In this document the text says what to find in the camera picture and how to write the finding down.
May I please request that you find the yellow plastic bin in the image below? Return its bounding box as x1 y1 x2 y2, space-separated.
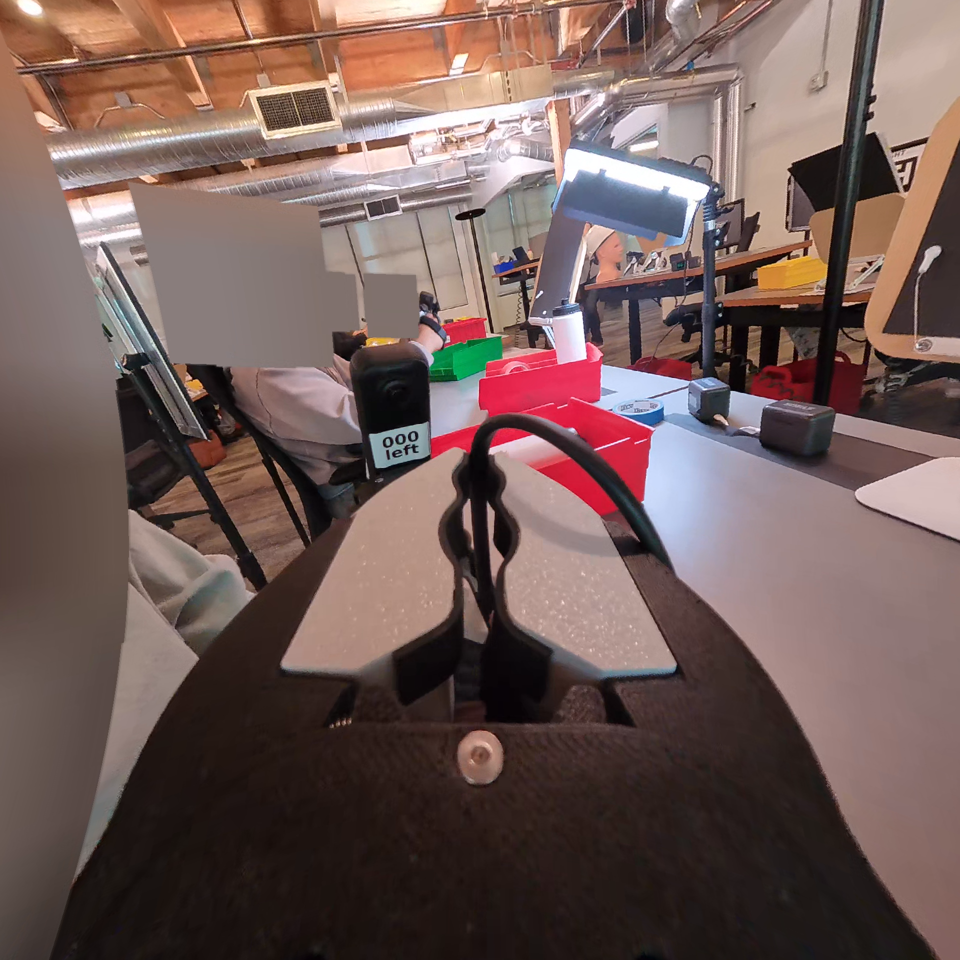
756 256 828 292

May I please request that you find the led light panel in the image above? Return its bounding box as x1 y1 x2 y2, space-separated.
552 138 714 246

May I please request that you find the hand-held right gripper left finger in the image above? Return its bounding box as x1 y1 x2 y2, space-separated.
279 447 468 708

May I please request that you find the ceiling air vent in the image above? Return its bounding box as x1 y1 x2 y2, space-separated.
246 81 343 141

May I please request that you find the black cable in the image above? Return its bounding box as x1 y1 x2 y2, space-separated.
466 414 674 646

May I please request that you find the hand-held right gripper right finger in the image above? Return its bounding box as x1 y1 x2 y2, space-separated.
480 453 680 710

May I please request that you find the white pad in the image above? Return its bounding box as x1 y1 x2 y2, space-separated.
855 457 960 543

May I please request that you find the small grey cube charger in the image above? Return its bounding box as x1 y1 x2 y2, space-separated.
687 377 732 426

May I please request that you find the large grey cube charger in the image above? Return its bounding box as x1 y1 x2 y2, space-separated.
759 399 837 457

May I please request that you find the black light stand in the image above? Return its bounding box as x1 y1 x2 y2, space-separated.
693 156 729 384

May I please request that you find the white water bottle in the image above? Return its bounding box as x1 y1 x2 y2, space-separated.
551 298 588 366

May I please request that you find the silver air duct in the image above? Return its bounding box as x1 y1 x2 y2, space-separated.
46 63 744 192

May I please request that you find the wooden board with black tag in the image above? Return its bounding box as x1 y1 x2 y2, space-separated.
862 116 960 366

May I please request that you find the wooden top desk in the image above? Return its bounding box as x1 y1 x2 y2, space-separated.
583 240 815 370

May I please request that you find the framed sign on easel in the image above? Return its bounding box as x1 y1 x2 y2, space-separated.
96 242 269 591

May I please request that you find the mannequin head with helmet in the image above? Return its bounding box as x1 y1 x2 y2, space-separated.
585 225 628 284

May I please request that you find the large red plastic bin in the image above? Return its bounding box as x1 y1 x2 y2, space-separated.
431 397 654 520

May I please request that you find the black floor lamp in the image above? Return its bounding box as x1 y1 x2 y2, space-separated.
455 210 498 333

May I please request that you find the black folding chair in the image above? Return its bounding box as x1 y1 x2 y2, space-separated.
225 420 335 550

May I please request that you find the person's left forearm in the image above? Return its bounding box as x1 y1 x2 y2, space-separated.
127 510 256 655

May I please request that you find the black vertical pole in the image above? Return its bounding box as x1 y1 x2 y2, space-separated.
812 0 888 408

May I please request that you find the green plastic bin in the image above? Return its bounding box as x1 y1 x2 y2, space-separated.
429 335 504 381

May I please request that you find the red basket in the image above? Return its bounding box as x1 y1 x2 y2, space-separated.
750 351 865 406

